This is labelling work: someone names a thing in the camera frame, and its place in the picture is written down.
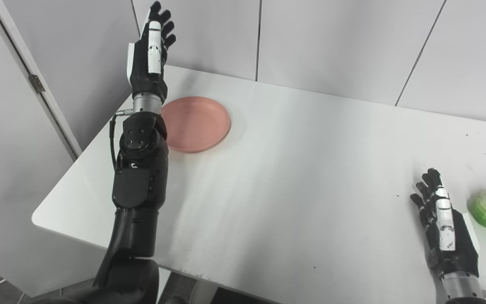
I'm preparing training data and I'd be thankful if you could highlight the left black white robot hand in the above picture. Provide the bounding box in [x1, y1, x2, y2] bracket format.
[127, 1, 177, 102]

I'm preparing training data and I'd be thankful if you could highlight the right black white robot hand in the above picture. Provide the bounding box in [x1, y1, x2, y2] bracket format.
[410, 168, 480, 279]

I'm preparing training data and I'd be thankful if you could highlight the pink round plate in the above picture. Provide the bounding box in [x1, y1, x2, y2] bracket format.
[161, 96, 232, 153]

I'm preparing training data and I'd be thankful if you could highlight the metal door hinge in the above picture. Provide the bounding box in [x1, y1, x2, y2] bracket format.
[29, 74, 46, 93]

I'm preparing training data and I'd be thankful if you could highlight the white table leg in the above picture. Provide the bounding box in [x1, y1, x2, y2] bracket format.
[190, 280, 220, 304]

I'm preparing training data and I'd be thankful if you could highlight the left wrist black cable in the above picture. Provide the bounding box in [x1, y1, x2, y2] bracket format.
[109, 109, 134, 171]

